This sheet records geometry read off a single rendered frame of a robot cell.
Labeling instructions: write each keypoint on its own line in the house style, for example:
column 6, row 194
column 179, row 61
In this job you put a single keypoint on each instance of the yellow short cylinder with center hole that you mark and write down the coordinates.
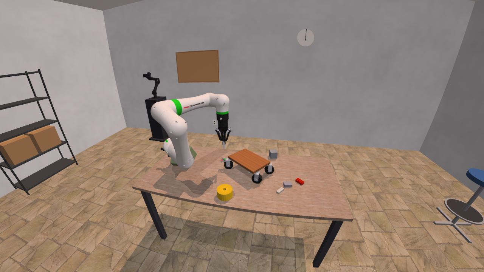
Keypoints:
column 224, row 192

